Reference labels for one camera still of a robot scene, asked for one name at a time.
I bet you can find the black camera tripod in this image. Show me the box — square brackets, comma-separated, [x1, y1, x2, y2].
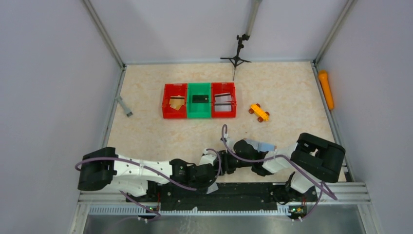
[220, 34, 251, 81]

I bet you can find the gold card with stripe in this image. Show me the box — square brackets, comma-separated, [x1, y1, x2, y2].
[169, 96, 185, 102]

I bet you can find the white card in bin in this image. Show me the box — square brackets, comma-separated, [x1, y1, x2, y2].
[214, 103, 232, 112]

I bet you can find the card with black stripe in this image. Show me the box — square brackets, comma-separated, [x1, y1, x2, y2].
[214, 93, 232, 103]

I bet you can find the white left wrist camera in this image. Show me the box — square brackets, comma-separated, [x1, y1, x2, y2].
[199, 149, 218, 166]

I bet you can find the green plastic bin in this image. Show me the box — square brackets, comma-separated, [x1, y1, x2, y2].
[187, 83, 211, 118]

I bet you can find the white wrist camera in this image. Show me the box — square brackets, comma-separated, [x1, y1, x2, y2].
[199, 149, 218, 166]
[222, 137, 237, 152]

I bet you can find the red plastic bin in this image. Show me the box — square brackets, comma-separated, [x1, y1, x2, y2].
[211, 82, 237, 118]
[162, 83, 188, 119]

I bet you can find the right red plastic bin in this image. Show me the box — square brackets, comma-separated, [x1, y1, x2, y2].
[211, 82, 237, 118]

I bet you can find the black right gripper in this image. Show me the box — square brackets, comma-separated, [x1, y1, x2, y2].
[214, 149, 253, 175]

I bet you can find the grey small tool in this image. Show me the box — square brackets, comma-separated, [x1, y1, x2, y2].
[115, 96, 133, 117]

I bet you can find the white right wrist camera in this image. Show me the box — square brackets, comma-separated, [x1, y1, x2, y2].
[222, 137, 237, 152]

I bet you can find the grey silver card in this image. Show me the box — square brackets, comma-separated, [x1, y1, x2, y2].
[206, 183, 219, 194]

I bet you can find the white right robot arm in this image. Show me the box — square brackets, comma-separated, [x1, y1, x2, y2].
[221, 132, 346, 201]

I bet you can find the yellow toy brick car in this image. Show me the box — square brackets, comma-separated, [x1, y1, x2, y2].
[248, 103, 270, 122]

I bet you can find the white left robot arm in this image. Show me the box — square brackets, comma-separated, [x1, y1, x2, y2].
[75, 147, 222, 202]

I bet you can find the orange flashlight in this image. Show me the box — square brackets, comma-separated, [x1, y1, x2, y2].
[318, 70, 335, 110]

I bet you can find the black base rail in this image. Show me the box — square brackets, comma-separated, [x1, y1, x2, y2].
[126, 181, 319, 203]

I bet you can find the left red plastic bin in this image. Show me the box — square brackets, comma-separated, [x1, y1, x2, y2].
[162, 83, 188, 119]

